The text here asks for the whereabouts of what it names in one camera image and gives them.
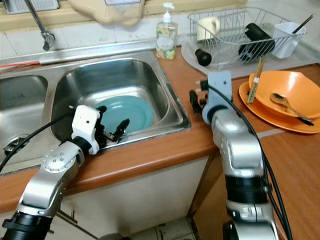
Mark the dark utensil in holder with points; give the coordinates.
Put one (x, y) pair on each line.
(305, 22)

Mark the beige plastic board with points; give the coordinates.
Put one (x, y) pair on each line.
(110, 15)

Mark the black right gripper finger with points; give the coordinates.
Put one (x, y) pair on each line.
(195, 96)
(197, 106)

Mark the stainless steel double sink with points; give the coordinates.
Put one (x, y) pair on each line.
(20, 95)

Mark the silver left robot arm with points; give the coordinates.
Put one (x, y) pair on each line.
(42, 185)

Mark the chrome faucet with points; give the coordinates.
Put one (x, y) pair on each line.
(40, 22)

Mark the orange plate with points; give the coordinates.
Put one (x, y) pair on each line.
(265, 117)

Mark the orange bowl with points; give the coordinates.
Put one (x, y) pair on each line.
(295, 87)

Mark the floral soap pump bottle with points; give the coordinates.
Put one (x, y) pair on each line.
(166, 42)

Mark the white cutlery holder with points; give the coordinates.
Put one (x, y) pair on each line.
(287, 40)

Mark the brown wooden cabinet door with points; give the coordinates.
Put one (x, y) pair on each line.
(210, 210)

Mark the cream mug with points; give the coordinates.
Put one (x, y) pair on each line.
(207, 29)

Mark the grey plastic box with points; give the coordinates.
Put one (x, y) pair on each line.
(15, 5)

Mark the silver counter joint strip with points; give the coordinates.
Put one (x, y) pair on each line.
(272, 133)

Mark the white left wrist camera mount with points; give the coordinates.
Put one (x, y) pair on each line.
(86, 125)

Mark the beige window ledge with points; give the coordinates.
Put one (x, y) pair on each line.
(12, 22)

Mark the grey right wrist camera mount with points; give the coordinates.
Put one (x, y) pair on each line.
(220, 87)

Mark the translucent drain tray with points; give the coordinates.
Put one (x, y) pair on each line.
(287, 64)

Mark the metal sink drain strainer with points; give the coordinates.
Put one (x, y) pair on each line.
(12, 145)

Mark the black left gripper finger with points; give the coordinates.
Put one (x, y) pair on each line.
(122, 129)

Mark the black bottle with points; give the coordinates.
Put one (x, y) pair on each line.
(257, 35)

